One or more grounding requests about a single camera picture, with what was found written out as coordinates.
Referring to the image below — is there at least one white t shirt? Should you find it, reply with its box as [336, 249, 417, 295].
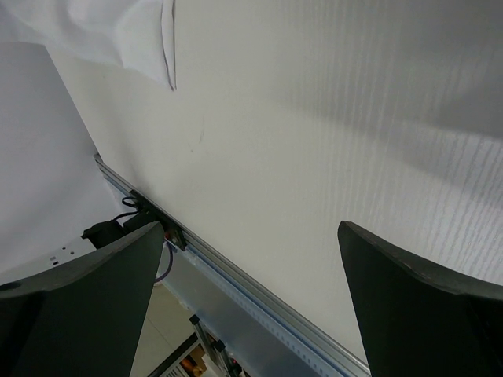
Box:
[1, 1, 177, 90]

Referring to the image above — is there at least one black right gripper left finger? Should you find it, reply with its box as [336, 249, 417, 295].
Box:
[1, 222, 164, 376]

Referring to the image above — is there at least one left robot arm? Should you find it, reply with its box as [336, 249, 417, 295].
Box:
[81, 196, 158, 249]

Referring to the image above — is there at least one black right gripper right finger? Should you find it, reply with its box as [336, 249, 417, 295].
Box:
[337, 221, 502, 376]

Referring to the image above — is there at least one aluminium front rail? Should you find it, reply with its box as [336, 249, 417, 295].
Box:
[94, 155, 370, 376]

